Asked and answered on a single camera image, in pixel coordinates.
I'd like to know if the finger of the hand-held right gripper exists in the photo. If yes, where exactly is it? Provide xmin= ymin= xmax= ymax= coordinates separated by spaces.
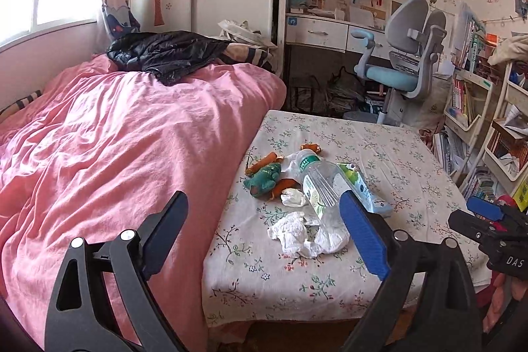
xmin=467 ymin=196 xmax=516 ymax=223
xmin=448 ymin=209 xmax=503 ymax=242

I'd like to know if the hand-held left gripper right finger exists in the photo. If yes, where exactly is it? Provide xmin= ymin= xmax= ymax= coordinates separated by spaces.
xmin=338 ymin=190 xmax=483 ymax=352

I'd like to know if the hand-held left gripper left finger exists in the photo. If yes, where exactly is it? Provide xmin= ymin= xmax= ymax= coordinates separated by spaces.
xmin=45 ymin=190 xmax=190 ymax=352

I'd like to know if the blue white snack packet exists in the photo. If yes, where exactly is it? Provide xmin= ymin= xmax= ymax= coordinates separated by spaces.
xmin=336 ymin=162 xmax=394 ymax=217

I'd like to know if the clear plastic bottle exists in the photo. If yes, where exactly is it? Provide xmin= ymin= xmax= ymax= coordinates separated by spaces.
xmin=294 ymin=149 xmax=356 ymax=243

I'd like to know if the large white tissue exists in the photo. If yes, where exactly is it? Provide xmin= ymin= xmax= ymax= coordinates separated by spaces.
xmin=267 ymin=211 xmax=351 ymax=259

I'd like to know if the small white tissue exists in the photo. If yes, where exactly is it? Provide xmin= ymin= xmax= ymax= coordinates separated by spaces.
xmin=280 ymin=188 xmax=308 ymax=208

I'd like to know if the translucent white plastic wrapper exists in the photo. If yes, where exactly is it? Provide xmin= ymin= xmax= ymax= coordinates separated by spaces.
xmin=284 ymin=154 xmax=306 ymax=178

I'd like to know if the green snack packet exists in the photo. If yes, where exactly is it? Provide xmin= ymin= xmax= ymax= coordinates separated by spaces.
xmin=243 ymin=162 xmax=283 ymax=199

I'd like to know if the pink cloth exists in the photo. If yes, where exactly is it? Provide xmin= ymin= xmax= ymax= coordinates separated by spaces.
xmin=478 ymin=273 xmax=528 ymax=333

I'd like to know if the floral tablecloth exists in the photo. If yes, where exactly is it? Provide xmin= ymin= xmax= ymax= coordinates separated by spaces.
xmin=202 ymin=110 xmax=493 ymax=330

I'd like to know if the white book rack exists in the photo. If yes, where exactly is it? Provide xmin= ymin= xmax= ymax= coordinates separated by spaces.
xmin=433 ymin=59 xmax=528 ymax=212

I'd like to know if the pink duvet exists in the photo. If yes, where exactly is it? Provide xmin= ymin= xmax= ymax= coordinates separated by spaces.
xmin=0 ymin=55 xmax=287 ymax=352

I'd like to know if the white bag with tree print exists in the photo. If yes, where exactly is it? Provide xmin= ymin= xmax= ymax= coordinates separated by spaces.
xmin=416 ymin=74 xmax=453 ymax=130

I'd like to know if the black bag under desk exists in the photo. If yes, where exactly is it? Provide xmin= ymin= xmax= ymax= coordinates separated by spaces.
xmin=286 ymin=65 xmax=366 ymax=117

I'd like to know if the beige cloth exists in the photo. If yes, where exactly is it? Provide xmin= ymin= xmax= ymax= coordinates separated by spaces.
xmin=488 ymin=32 xmax=528 ymax=67

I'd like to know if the stack of books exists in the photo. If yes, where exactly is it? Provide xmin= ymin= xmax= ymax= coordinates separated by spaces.
xmin=451 ymin=3 xmax=498 ymax=73

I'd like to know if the grey blue desk chair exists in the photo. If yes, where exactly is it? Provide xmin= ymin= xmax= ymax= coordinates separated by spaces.
xmin=344 ymin=0 xmax=449 ymax=127

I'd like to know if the black puffer jacket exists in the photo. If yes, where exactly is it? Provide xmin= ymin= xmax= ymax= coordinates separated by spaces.
xmin=106 ymin=30 xmax=232 ymax=85

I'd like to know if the striped pillow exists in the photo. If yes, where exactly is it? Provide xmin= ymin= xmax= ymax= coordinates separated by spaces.
xmin=223 ymin=43 xmax=276 ymax=71
xmin=0 ymin=90 xmax=44 ymax=117

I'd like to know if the white desk with drawers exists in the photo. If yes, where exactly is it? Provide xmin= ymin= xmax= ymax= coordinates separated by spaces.
xmin=284 ymin=12 xmax=394 ymax=55

